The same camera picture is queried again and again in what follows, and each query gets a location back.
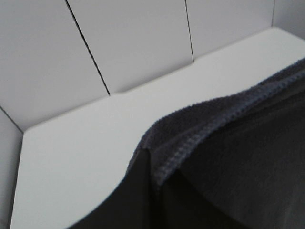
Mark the dark navy towel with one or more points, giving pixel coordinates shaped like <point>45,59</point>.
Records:
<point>234,162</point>

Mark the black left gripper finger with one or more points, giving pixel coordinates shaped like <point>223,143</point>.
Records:
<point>130,205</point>

